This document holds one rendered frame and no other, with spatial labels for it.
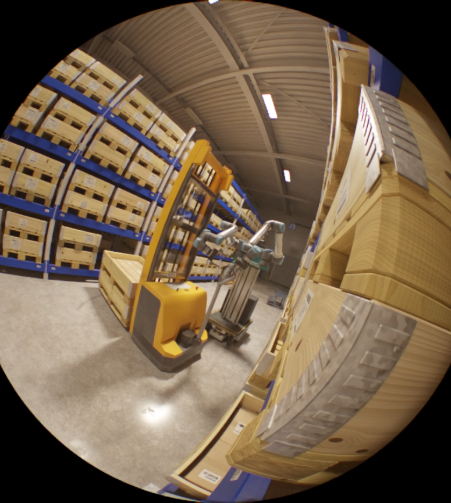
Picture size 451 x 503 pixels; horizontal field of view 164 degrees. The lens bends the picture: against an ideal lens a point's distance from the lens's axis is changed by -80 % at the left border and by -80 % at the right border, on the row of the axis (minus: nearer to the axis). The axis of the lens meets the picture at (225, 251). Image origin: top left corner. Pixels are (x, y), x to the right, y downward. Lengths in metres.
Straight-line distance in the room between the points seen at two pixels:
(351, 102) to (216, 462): 1.69
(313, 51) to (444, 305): 6.52
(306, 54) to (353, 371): 6.51
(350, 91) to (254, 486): 1.02
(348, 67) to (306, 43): 5.94
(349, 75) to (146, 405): 2.19
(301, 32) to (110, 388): 7.81
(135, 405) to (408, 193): 1.78
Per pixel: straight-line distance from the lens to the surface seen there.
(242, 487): 0.37
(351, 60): 0.59
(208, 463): 1.09
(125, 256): 3.17
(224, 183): 2.30
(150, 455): 1.54
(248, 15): 6.54
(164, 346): 1.76
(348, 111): 0.77
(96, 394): 1.72
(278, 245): 2.18
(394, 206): 0.18
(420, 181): 0.21
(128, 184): 3.17
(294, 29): 6.47
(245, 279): 2.75
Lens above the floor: 1.51
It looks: 1 degrees down
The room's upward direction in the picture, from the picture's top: 21 degrees clockwise
